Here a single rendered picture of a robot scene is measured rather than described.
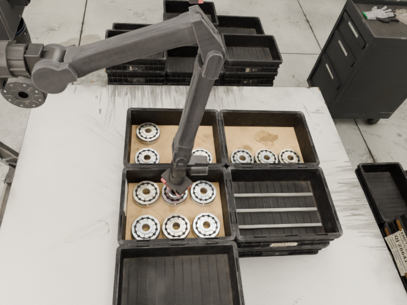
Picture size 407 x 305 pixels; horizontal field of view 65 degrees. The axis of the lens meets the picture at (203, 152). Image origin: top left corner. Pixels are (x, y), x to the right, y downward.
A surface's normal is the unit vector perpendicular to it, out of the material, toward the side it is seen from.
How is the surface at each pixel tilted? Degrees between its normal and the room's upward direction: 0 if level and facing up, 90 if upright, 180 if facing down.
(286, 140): 0
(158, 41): 79
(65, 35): 0
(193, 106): 82
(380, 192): 0
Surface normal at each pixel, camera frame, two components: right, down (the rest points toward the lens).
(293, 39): 0.11, -0.56
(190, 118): 0.07, 0.74
